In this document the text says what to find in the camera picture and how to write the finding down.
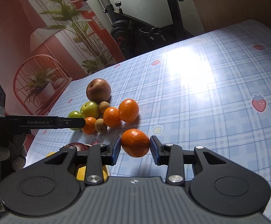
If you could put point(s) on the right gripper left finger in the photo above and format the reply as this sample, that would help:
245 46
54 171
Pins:
95 158

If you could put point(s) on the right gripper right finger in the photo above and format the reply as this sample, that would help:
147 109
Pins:
174 157

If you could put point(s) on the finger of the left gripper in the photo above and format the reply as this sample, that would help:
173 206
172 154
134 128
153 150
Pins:
69 122

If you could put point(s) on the green apple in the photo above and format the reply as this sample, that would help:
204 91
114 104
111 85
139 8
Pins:
75 114
89 109

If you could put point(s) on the purple mangosteen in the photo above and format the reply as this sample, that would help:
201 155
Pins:
78 146

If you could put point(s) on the yellow orange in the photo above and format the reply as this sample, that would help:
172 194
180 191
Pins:
49 154
81 173

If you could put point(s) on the tangerine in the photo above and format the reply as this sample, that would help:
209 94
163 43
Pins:
128 110
89 128
135 143
111 117

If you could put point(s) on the brown kiwi among tangerines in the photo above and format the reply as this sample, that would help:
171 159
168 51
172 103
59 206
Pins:
100 126

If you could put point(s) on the brown kiwi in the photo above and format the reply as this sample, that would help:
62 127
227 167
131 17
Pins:
103 106

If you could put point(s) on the red apple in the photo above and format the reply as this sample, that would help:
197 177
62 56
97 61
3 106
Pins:
98 90

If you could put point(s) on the left gloved hand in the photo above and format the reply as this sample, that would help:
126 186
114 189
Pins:
12 155

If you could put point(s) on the yellow fruit bowl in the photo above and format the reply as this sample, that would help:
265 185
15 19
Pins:
71 171

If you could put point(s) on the blue plaid tablecloth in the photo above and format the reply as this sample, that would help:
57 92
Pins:
213 90

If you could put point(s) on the black exercise bike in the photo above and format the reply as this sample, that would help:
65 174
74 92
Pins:
135 37

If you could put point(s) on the wooden door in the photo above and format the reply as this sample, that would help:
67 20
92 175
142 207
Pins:
215 14

